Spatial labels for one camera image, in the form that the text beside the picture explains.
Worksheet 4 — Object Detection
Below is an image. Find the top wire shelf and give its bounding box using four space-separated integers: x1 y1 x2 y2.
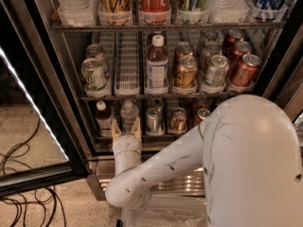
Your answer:
53 22 285 32

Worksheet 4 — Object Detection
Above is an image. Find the red cola can top shelf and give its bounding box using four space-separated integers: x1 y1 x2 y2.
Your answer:
139 0 171 25

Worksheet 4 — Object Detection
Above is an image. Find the silver green can middle front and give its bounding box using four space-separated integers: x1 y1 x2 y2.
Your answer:
201 55 229 94

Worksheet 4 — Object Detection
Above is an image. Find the clear plastic bin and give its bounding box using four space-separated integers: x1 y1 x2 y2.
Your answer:
116 196 208 227

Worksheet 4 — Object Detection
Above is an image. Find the brown tea bottle bottom shelf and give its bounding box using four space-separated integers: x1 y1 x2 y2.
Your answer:
96 100 113 138

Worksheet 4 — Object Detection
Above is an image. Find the green striped can top shelf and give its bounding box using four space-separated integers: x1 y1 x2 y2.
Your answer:
176 0 209 25

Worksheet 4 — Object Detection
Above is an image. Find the open glass fridge door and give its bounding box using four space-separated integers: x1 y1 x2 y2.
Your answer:
0 0 89 198

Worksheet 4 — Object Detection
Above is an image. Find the green white can middle shelf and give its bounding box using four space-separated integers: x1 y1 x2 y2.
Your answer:
81 58 107 97

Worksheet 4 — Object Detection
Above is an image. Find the clear water bottle top left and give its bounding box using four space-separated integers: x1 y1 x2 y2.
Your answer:
58 0 97 27

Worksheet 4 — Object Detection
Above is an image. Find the red can bottom shelf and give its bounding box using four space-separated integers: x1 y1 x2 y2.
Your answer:
190 108 211 128

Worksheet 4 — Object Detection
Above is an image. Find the silver can bottom shelf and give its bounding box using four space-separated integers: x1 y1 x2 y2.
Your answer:
146 108 164 135

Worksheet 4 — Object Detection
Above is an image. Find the clear water bottle bottom shelf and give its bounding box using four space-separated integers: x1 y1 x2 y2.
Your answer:
120 99 139 134

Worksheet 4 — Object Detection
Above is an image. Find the brown tea bottle middle shelf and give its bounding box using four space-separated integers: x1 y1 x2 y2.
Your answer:
146 34 169 95

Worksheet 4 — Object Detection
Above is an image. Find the wire shelf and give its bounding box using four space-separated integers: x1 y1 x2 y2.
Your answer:
53 22 285 32
80 92 250 101

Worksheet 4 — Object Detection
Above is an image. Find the brown tea bottle shelf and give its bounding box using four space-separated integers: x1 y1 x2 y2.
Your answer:
96 100 113 138
146 34 169 95

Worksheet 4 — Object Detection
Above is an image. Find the gold can shelf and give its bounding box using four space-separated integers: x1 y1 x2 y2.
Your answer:
98 0 132 26
173 55 198 95
169 107 187 134
174 42 194 61

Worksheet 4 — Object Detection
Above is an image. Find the red can middle shelf front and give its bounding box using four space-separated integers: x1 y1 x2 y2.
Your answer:
227 54 260 93

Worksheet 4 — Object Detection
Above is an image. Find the gold can top shelf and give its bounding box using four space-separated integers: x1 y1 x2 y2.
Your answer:
98 0 132 26

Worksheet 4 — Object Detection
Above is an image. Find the closed right fridge door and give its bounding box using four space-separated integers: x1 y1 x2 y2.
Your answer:
276 58 303 122

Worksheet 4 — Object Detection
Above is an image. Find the gold can middle shelf front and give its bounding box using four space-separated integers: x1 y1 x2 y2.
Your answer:
173 55 198 95

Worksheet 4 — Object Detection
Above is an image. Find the gold can bottom shelf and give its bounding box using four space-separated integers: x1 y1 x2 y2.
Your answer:
169 107 187 134

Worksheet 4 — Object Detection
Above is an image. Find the white can behind green can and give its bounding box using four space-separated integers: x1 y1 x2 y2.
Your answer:
85 44 108 70

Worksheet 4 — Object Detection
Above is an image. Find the red can middle shelf rear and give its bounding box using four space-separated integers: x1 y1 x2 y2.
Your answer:
222 29 244 50

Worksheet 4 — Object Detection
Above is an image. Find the middle wire shelf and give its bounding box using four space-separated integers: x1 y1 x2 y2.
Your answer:
80 92 250 101

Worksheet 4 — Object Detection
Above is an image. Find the clear water bottle top right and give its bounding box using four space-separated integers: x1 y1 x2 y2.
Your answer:
209 0 248 24

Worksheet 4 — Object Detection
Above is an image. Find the blue can top shelf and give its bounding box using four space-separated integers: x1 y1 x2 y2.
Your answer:
246 0 287 22

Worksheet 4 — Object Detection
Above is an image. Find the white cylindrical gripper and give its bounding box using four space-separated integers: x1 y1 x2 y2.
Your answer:
112 117 142 175

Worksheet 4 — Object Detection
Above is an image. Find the gold can middle shelf rear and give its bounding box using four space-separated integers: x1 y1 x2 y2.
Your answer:
174 42 194 61

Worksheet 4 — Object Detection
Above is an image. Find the stainless steel fridge base grille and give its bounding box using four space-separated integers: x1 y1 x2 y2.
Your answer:
86 155 205 201

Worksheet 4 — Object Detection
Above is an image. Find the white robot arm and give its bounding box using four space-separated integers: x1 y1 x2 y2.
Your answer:
105 95 303 227

